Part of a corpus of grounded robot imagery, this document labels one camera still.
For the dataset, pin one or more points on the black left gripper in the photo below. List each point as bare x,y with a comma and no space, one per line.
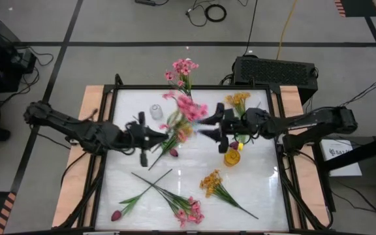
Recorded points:
131,137

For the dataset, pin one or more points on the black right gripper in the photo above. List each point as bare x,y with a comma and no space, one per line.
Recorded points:
235,125

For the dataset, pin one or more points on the dark pink tulip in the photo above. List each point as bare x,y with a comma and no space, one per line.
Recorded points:
129,202
233,145
174,152

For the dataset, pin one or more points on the pink flower bunch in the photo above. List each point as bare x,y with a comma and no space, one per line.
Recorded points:
188,209
191,109
183,67

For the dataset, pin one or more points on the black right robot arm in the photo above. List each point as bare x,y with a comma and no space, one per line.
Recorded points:
325,119

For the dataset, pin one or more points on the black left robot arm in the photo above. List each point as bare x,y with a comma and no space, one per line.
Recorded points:
60,121

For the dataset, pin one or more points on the clear glass vase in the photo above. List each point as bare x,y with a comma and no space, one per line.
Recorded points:
156,112

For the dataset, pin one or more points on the yellow glass vase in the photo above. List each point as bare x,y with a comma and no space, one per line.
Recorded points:
232,157

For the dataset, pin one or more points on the light wooden side board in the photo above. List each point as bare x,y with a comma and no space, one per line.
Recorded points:
93,98
287,94

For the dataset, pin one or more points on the black computer case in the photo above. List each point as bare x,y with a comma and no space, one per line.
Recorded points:
273,73

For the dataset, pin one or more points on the white printed box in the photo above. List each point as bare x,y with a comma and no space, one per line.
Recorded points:
341,156

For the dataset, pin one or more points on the black power strip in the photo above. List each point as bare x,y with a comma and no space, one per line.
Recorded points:
144,2

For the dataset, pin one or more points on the black side stand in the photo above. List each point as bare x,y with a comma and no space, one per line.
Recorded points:
370,150

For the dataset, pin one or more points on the black table frame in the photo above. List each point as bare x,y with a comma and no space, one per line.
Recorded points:
135,87

